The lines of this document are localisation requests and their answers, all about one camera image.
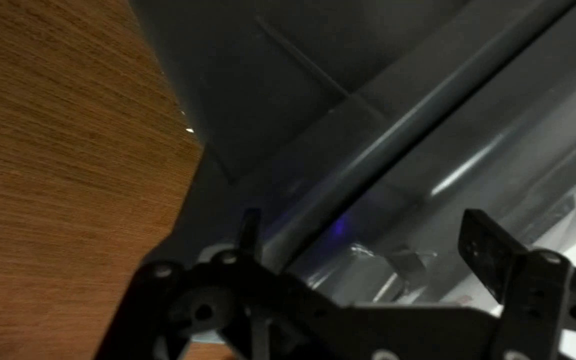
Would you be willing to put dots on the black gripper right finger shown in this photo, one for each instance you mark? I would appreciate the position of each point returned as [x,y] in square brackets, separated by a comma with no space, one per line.
[541,300]

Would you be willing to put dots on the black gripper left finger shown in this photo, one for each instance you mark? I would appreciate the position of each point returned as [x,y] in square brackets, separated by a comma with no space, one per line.
[169,307]

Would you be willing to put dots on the black wheeled bin body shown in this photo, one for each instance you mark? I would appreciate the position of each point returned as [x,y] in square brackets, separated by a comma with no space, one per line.
[269,80]

